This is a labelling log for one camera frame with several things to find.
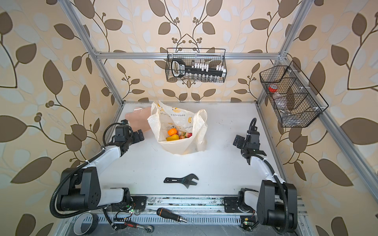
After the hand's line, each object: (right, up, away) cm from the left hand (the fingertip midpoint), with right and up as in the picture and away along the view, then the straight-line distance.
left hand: (132, 133), depth 91 cm
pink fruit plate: (-5, +8, +22) cm, 24 cm away
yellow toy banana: (+25, -3, +1) cm, 25 cm away
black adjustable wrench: (+34, -26, -8) cm, 44 cm away
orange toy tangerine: (+24, +1, +3) cm, 24 cm away
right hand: (+69, -5, -1) cm, 70 cm away
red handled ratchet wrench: (+17, -41, -24) cm, 51 cm away
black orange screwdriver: (+24, -37, -20) cm, 48 cm away
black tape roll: (-14, -41, -21) cm, 48 cm away
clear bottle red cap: (+87, +16, -12) cm, 89 cm away
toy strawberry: (+31, -3, +7) cm, 32 cm away
